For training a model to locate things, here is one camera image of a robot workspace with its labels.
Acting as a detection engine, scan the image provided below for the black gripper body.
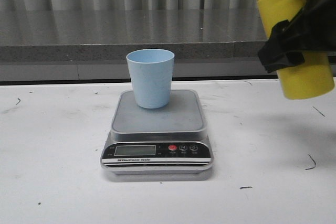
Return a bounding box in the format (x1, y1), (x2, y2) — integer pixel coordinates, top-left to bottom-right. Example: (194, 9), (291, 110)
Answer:
(303, 0), (335, 53)

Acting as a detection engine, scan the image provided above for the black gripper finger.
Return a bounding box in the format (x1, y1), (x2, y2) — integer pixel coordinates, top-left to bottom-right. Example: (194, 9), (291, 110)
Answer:
(258, 11), (312, 73)

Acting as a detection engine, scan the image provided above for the yellow squeeze bottle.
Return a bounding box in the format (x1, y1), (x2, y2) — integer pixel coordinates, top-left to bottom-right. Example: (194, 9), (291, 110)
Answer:
(257, 0), (335, 100)

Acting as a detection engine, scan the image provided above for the light blue plastic cup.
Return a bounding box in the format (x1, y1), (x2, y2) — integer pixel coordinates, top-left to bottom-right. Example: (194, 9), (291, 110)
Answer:
(126, 49), (175, 109)

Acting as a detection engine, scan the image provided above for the silver digital kitchen scale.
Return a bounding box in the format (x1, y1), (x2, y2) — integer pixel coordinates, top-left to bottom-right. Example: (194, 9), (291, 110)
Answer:
(100, 89), (214, 182)

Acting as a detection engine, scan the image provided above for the grey stone counter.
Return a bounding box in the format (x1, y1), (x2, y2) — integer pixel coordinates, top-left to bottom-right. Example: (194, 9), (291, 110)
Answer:
(1, 9), (269, 82)

